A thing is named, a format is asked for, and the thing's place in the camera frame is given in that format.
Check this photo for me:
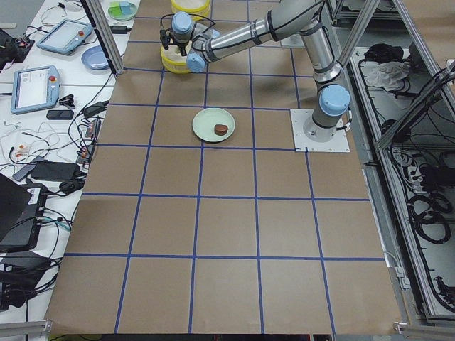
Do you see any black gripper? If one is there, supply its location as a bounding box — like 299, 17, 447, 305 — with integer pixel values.
159, 28, 188, 56

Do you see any yellow steamer basket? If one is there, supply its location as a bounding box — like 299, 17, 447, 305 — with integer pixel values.
171, 0, 210, 20
160, 45, 191, 74

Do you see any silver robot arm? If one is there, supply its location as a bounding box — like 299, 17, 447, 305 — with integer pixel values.
159, 1, 350, 142

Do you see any black power adapter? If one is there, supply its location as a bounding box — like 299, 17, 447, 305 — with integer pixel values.
109, 25, 131, 35

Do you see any green bowl with sponges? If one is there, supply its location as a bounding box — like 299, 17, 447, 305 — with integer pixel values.
107, 1, 138, 21

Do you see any blue plate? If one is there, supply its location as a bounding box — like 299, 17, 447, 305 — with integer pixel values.
81, 45, 109, 70

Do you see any light green plate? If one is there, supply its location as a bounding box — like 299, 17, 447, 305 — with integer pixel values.
192, 108, 236, 143

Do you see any dark red bun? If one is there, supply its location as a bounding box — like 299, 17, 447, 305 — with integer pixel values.
214, 124, 229, 136

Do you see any teach pendant far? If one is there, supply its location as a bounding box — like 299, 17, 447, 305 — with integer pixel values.
37, 19, 93, 55

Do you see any teach pendant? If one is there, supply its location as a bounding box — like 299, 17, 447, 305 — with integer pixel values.
37, 19, 93, 55
11, 65, 60, 114

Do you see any teach pendant near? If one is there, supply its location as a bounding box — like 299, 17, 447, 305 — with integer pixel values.
11, 65, 60, 114

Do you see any black power brick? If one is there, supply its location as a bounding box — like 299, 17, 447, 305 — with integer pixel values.
31, 161, 80, 181

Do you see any black laptop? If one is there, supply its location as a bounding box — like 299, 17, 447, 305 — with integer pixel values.
1, 175, 47, 253

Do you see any black braided cable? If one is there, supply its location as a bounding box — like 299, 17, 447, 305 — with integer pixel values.
159, 13, 218, 40

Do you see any aluminium frame post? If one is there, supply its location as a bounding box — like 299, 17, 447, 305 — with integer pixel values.
81, 0, 124, 77

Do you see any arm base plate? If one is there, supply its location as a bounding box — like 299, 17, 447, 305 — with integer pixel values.
290, 109, 350, 153

